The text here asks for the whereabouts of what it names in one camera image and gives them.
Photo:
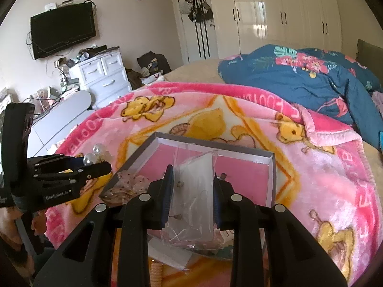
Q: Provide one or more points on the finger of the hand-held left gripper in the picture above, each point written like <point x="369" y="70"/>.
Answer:
<point x="51" y="161"/>
<point x="92" y="172"/>

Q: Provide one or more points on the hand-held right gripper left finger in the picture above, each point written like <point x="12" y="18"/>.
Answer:
<point x="168" y="197"/>

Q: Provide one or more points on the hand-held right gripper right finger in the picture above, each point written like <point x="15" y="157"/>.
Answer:
<point x="217" y="203"/>

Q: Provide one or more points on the pearl hair clip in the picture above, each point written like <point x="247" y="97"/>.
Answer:
<point x="89" y="158"/>

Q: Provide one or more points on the earring card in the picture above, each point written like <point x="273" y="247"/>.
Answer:
<point x="194" y="185"/>

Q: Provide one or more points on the sequined sheer hair bow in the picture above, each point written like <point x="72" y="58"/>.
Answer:
<point x="131" y="184"/>

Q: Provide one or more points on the grey jewelry box pink inside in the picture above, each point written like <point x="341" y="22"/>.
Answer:
<point x="239" y="170"/>

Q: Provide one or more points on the person's left hand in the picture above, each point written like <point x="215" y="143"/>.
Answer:
<point x="38" y="224"/>

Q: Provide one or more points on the white rounded desk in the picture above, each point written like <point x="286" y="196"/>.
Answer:
<point x="65" y="116"/>

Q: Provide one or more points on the clear storage organizer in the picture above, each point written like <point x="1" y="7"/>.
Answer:
<point x="45" y="97"/>

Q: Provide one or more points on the white paper card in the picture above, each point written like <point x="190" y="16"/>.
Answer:
<point x="170" y="254"/>

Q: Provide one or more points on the white drawer chest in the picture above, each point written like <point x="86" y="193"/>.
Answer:
<point x="101" y="80"/>

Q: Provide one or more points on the pink printed blanket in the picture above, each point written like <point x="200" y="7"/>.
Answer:
<point x="314" y="185"/>

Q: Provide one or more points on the pile of household clutter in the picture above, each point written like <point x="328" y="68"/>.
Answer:
<point x="89" y="54"/>

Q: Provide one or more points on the dark bag on floor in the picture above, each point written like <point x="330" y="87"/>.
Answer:
<point x="152" y="61"/>

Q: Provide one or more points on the white router box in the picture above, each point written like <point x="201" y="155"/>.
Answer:
<point x="51" y="6"/>

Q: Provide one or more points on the blue floral duvet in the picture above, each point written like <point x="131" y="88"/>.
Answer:
<point x="299" y="83"/>

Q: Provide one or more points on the white door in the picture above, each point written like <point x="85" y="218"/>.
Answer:
<point x="185" y="41"/>

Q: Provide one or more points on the hanging dark bags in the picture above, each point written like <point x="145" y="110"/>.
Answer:
<point x="197" y="12"/>

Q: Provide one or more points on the purple floral pillow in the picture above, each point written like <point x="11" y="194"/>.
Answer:
<point x="378" y="101"/>

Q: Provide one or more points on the white glossy wardrobe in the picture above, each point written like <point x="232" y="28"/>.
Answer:
<point x="269" y="15"/>

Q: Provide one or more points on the olive green headboard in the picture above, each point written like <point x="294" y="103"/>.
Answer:
<point x="371" y="53"/>

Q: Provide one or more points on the black wall television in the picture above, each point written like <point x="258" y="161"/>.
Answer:
<point x="59" y="30"/>

